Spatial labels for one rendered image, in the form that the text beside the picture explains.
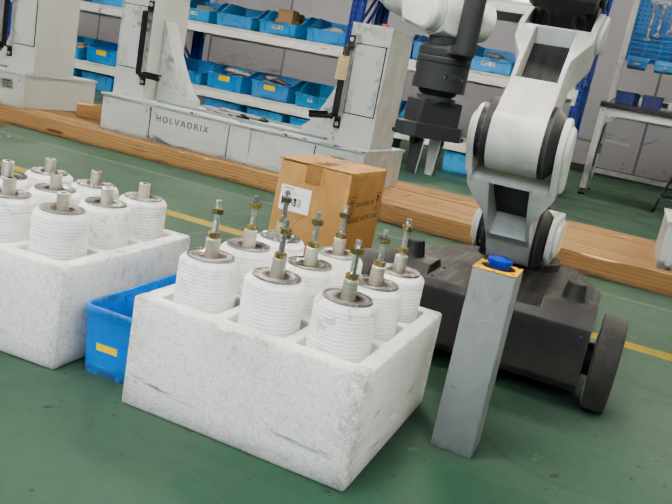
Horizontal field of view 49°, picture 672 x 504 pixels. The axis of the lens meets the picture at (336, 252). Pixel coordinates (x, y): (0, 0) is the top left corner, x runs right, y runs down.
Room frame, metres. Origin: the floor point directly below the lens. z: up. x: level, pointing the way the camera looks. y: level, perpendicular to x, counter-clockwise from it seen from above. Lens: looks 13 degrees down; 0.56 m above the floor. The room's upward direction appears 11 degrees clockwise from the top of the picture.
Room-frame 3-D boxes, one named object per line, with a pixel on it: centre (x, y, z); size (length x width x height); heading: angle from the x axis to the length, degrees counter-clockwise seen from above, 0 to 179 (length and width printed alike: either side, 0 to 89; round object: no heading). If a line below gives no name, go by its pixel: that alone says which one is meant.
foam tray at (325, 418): (1.18, 0.04, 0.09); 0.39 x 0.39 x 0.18; 69
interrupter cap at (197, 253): (1.11, 0.19, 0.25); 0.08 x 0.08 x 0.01
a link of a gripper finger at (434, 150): (1.26, -0.13, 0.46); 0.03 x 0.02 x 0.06; 28
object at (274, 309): (1.07, 0.08, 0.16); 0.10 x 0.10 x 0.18
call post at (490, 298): (1.15, -0.26, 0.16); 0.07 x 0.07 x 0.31; 69
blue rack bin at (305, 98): (6.48, 0.34, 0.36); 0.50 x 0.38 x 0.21; 158
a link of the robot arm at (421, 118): (1.25, -0.11, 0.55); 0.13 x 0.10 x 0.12; 118
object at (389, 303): (1.14, -0.07, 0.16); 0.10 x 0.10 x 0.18
